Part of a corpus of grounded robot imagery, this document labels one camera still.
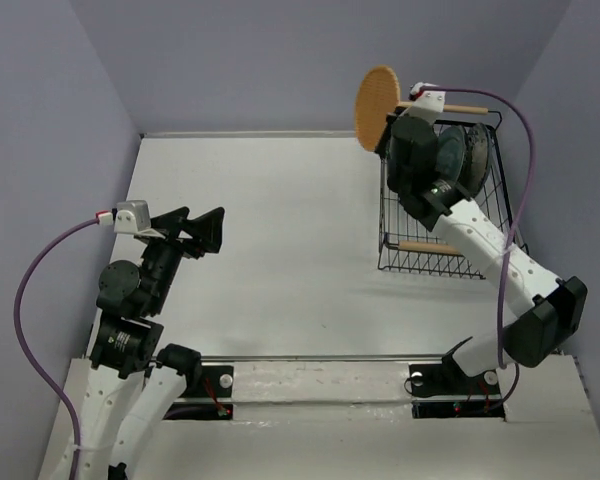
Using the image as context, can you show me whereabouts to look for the teal plate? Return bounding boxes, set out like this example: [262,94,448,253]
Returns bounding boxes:
[436,125,466,181]

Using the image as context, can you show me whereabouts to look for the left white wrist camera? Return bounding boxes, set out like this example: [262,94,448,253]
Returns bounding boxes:
[96,200,165,239]

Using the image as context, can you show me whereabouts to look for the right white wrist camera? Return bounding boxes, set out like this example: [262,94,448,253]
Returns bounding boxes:
[398,82,446,125]

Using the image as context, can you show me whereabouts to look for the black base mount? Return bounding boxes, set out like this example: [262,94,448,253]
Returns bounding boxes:
[403,338,505,419]
[164,364,234,421]

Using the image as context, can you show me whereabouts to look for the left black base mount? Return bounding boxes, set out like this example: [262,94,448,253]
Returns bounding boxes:
[164,364,234,421]

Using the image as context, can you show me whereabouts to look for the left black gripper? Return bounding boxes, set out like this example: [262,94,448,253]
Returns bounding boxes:
[142,204,227,312]

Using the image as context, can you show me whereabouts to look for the blue floral plate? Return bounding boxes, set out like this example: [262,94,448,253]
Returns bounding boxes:
[466,123,492,197]

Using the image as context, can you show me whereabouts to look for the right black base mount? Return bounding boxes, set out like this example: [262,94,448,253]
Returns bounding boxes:
[403,338,505,419]

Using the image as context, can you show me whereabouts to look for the black wire dish rack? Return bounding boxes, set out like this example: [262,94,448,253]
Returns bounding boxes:
[378,110,514,280]

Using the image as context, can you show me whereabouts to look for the purple cable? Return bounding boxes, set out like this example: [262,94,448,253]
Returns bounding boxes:
[419,88,539,370]
[13,212,106,480]

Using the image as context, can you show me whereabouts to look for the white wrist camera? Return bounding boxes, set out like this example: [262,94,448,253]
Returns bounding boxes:
[398,82,446,125]
[96,200,165,239]

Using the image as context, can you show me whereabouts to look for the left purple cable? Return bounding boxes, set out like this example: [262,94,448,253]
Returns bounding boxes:
[13,212,106,480]

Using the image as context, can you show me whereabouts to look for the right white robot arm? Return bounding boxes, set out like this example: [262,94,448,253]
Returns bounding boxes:
[377,114,588,392]

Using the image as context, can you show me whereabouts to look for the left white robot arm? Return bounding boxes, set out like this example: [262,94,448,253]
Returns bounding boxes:
[51,200,225,479]

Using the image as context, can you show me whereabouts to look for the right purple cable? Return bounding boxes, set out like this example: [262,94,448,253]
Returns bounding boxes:
[419,88,539,370]

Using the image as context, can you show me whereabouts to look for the orange woven coaster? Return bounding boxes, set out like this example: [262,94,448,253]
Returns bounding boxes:
[354,65,401,152]

